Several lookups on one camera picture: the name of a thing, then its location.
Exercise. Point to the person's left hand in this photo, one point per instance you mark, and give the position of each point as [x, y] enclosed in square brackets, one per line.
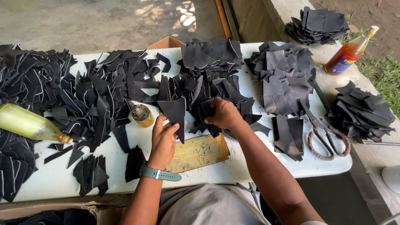
[161, 143]

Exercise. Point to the person's right hand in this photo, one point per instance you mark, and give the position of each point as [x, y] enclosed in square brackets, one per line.
[228, 115]

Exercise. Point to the small black leather piece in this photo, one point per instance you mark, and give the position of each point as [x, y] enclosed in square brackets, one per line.
[207, 109]

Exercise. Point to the triangular black leather piece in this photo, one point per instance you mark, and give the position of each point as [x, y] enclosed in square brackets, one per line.
[174, 111]

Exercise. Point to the loose heap of leather pieces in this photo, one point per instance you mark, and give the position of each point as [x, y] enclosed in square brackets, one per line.
[232, 89]

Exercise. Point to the green wrist watch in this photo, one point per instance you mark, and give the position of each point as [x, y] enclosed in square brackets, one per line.
[157, 173]

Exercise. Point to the black leather wedge piece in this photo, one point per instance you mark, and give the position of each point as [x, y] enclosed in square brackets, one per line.
[134, 164]

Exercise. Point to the glass glue jar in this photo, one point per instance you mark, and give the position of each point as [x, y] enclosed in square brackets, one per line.
[142, 115]

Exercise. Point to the yellow stained cutting board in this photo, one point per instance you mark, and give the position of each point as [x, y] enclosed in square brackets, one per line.
[198, 153]

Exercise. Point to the long black leather scrap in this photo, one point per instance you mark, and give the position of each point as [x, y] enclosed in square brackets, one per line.
[121, 139]

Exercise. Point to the tall stack of leather pieces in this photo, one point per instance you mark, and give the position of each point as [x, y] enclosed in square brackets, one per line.
[209, 54]

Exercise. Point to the small stack of tapered panels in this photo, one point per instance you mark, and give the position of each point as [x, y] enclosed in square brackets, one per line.
[289, 137]

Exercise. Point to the grey-black stack of leather panels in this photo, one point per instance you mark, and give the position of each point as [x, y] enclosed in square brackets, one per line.
[282, 78]

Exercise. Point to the person's grey shirt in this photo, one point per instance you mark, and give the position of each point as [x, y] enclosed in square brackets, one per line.
[206, 204]

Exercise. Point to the small bunch of pointed pieces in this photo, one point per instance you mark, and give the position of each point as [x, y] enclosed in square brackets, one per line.
[90, 175]

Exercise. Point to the heap of curled leather offcuts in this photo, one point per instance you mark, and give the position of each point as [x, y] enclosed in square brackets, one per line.
[100, 90]

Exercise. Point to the pointed black leather scrap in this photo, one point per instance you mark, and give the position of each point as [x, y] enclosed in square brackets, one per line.
[74, 157]

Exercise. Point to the small brown cardboard box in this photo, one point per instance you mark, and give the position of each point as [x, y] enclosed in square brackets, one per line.
[165, 43]

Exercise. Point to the orange pipe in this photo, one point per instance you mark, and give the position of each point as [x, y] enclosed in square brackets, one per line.
[223, 18]

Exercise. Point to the thin black leather strip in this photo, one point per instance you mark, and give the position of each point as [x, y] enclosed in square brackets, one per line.
[57, 154]

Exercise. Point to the stack of square leather pieces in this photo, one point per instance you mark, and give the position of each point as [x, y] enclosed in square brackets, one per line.
[317, 25]

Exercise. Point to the amber liquid bottle blue label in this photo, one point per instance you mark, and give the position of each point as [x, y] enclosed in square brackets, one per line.
[345, 56]

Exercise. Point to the fanned stack of leather pieces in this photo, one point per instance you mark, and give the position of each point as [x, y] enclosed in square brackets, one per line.
[361, 112]

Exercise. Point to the yellow-green glass bottle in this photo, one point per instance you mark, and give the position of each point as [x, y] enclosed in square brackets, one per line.
[26, 123]

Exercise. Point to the heap of white-edged leather scraps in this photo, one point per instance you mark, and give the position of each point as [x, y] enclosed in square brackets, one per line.
[22, 81]

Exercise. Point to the thin metal rod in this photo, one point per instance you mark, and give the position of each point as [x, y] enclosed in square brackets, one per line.
[381, 143]

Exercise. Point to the white round object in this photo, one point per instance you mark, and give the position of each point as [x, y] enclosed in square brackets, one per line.
[392, 178]

